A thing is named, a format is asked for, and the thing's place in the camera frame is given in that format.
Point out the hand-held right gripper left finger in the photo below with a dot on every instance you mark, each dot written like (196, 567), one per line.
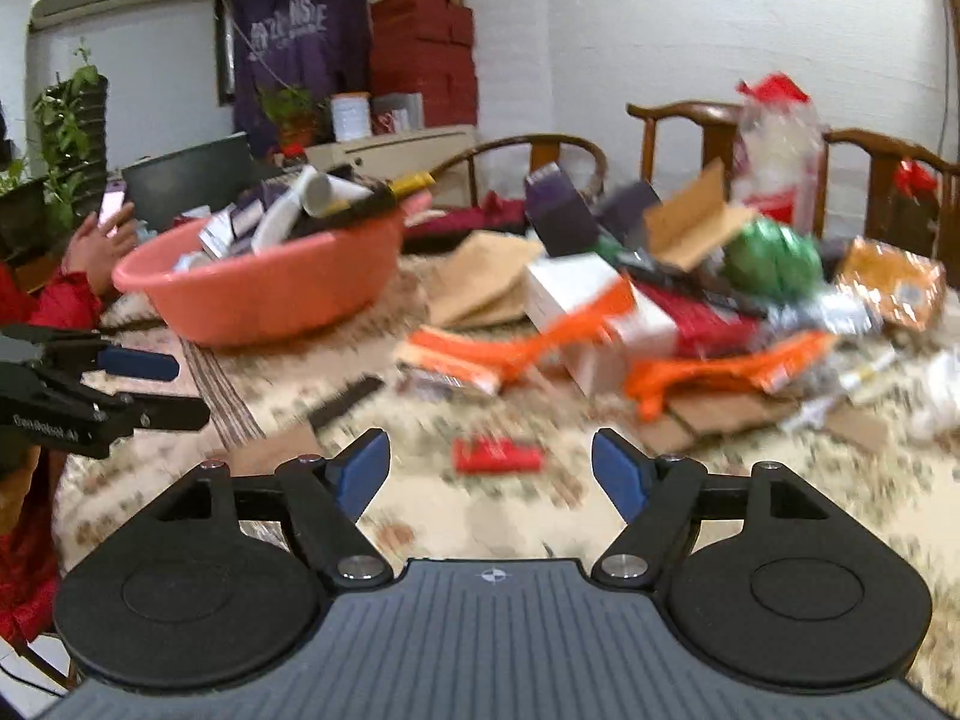
(364, 469)

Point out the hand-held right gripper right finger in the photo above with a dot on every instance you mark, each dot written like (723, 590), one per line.
(619, 472)

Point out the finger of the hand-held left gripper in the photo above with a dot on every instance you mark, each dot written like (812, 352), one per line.
(139, 366)
(172, 414)

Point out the white plastic bag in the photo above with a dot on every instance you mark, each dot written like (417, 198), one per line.
(941, 390)

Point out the another person's forearm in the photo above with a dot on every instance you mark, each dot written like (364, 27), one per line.
(60, 300)

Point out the floral cloth covered desktop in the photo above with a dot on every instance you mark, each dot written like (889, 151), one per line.
(420, 499)

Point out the black comb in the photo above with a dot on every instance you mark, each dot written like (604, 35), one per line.
(345, 401)

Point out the flat cardboard sheet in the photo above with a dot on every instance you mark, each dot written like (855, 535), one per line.
(720, 416)

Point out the red patterned cloth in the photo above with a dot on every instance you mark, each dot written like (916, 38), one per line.
(26, 540)

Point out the small red packet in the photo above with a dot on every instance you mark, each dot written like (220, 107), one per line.
(499, 456)

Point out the orange flat bag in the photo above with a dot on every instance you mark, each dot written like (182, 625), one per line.
(720, 375)

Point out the orange and white package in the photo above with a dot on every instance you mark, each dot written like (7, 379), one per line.
(457, 360)

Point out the salmon pink plastic basin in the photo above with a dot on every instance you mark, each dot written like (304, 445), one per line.
(270, 292)

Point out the pink phone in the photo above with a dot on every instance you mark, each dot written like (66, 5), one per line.
(112, 208)

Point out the red flat box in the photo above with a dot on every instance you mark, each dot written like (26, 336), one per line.
(697, 319)

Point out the dark grey screen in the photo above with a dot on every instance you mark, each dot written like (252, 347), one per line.
(187, 184)

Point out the dark plant pot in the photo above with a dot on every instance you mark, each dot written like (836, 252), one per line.
(22, 214)

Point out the white bottle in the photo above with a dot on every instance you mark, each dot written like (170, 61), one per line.
(274, 225)

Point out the white tube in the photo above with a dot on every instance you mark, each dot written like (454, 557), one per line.
(326, 191)

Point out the clear silvery plastic bag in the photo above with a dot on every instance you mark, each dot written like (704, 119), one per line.
(825, 311)

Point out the green plastic bag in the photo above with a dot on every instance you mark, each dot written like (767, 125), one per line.
(776, 259)

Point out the dark bottle with gold cap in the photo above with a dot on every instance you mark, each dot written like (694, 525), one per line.
(360, 202)

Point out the dark purple box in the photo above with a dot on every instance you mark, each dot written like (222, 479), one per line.
(630, 206)

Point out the white toothbrush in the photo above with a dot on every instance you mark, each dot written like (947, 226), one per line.
(866, 373)

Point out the dark red cushion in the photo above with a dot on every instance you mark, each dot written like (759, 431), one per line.
(465, 219)

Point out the tall green potted plant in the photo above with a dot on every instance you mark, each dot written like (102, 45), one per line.
(79, 86)

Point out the small plant in red pot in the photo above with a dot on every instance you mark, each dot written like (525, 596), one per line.
(289, 116)

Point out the long white box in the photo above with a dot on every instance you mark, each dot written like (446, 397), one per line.
(405, 154)

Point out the white canister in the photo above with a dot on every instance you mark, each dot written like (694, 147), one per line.
(351, 116)

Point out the orange packet with label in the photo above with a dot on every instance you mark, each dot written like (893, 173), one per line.
(892, 281)

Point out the round-backed wooden chair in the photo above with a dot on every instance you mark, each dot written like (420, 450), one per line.
(517, 146)

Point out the small red and white box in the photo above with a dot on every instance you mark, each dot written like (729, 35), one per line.
(391, 120)

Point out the bag of paper cups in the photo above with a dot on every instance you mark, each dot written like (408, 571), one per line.
(776, 157)

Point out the purple printed hanging cloth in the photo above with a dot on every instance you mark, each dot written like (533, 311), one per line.
(300, 30)

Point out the brown jar with red lid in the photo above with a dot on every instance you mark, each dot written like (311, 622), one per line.
(916, 180)

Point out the stack of red boxes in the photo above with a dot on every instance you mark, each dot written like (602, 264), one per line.
(424, 52)

